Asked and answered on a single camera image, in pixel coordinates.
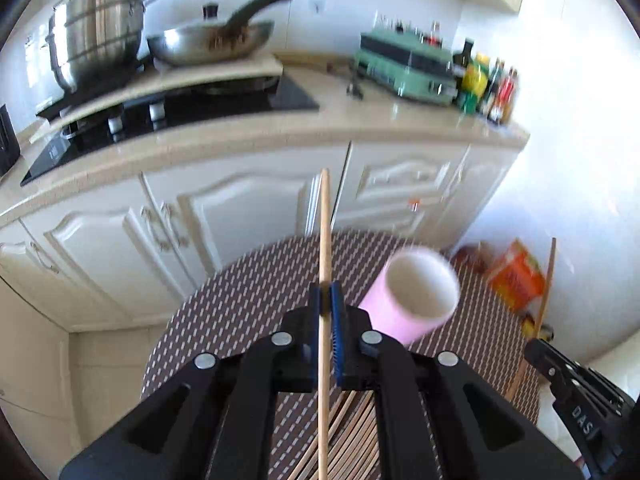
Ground brown polka dot tablecloth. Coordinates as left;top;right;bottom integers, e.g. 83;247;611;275
140;230;544;480

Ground pink cylindrical utensil cup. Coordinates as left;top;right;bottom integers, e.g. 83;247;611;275
359;247;461;346

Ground orange rice bag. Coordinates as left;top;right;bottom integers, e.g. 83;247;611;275
485;240;546;312

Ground cream base cabinets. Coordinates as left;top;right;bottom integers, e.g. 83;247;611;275
0;138;522;461

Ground black glass gas hob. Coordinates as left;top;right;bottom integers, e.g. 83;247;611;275
21;74;319;185

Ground dark soy sauce bottle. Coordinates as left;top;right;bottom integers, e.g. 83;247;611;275
477;58;504;117

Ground red label sauce bottle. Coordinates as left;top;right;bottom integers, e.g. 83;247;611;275
489;68;518;125

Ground beige stone board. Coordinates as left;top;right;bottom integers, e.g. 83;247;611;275
28;53;283;144

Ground green yellow bottle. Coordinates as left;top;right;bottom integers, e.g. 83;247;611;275
458;54;490;115

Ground green electric grill cooker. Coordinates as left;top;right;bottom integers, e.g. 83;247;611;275
354;27;458;105

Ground steel wok with lid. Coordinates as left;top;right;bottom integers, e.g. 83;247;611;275
146;0;291;67

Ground dark olive oil bottle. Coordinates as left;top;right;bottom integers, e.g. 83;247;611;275
451;38;474;91

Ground black electric kettle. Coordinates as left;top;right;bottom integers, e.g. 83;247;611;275
0;105;21;177

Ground stainless steel steamer pot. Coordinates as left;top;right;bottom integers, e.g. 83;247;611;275
46;0;157;92

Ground black power cable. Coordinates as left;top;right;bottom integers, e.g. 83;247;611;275
278;54;367;98

